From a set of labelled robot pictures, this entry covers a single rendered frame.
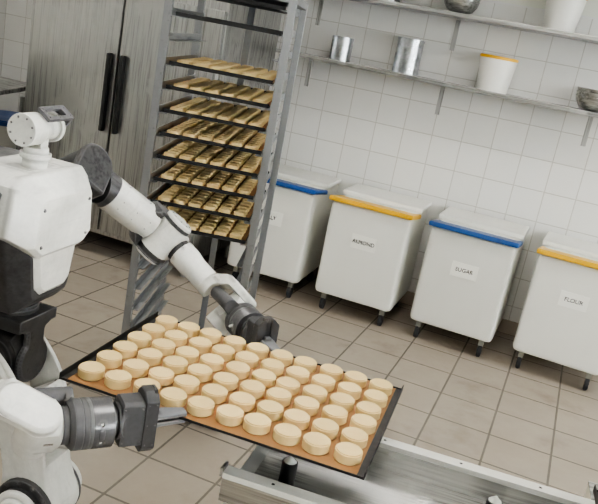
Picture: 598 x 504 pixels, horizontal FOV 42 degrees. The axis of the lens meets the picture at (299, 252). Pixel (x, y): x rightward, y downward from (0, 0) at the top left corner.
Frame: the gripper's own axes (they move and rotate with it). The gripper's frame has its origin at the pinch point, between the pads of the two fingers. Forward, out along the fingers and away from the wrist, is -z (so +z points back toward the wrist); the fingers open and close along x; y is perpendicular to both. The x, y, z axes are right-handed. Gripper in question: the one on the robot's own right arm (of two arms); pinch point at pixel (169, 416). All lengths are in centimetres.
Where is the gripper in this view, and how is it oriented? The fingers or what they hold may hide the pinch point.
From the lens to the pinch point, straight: 144.1
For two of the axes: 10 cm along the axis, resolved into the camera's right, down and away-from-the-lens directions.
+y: -4.6, -3.2, 8.3
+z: -8.7, -0.2, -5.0
